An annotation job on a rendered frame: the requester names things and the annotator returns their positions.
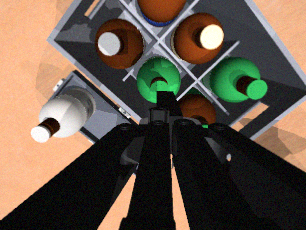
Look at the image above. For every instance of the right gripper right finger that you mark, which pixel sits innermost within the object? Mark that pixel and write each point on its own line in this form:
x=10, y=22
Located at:
x=261, y=192

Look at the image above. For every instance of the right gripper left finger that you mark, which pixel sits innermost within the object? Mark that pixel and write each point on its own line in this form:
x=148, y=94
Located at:
x=80, y=196

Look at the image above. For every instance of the dark grey rectangular tray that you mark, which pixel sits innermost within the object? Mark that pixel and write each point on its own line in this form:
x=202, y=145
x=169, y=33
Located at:
x=104, y=118

